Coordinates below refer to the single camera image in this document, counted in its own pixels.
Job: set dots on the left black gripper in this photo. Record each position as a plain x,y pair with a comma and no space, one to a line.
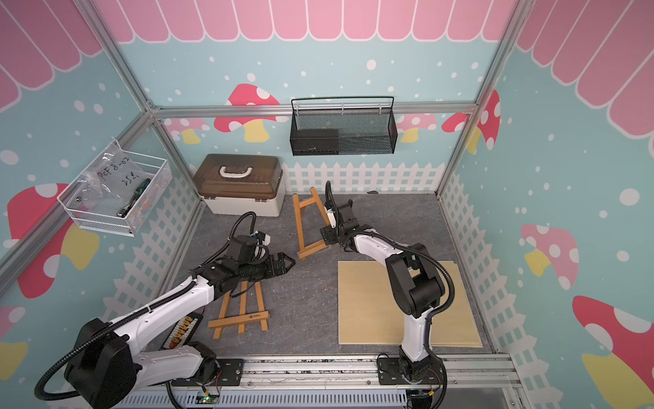
272,270

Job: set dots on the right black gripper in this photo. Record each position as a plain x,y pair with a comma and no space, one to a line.
322,234

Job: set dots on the wooden easel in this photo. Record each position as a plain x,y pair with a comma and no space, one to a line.
248,308
311,216

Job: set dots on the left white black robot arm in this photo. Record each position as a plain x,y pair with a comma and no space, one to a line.
108,360

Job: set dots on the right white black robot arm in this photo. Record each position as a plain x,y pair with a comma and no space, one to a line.
421,286

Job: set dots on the black box in basket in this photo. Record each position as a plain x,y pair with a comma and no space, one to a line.
315,142

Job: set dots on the brown lid storage box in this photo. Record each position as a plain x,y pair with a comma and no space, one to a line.
233,184

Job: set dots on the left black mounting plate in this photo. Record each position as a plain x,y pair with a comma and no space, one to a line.
227,370

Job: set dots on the black mounting plate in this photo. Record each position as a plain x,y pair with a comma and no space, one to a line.
399,370
227,370

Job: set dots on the black tray of bits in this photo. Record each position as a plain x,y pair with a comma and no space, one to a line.
183,331

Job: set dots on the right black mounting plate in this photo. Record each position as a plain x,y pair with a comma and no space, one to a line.
399,370

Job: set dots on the green circuit board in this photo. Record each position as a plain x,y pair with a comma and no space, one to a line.
208,399

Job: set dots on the clear plastic labelled bag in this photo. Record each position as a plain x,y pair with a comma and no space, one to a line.
110,179

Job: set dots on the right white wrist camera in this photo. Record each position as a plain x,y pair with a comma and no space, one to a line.
332,217

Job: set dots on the black mesh wall basket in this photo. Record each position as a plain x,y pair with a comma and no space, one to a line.
366,124

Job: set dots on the white wire wall basket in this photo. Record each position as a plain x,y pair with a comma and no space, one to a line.
103,218

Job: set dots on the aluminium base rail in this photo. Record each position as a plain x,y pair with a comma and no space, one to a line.
347,381

